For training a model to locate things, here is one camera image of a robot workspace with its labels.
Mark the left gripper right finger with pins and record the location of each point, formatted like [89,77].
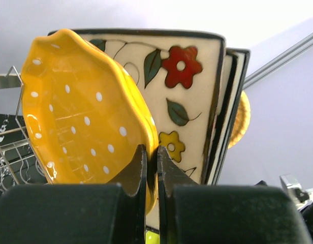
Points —
[193,213]

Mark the woven yellow basket plate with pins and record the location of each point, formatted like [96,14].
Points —
[242,120]

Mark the steel two-tier dish rack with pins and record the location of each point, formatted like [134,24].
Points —
[10,91]

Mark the orange polka dot plate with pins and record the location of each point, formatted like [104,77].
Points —
[83,111]

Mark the green polka dot plate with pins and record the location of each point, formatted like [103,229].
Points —
[152,237]

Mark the grey square plate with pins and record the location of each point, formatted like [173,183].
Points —
[233,110]

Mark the floral square plate dark rim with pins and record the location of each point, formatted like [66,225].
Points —
[180,77]

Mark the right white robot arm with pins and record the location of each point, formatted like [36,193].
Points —
[302,198]

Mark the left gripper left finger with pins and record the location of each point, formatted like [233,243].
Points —
[85,213]

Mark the right aluminium frame post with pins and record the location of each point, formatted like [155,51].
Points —
[279,61]

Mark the black marble pattern mat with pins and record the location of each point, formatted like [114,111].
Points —
[18,164]

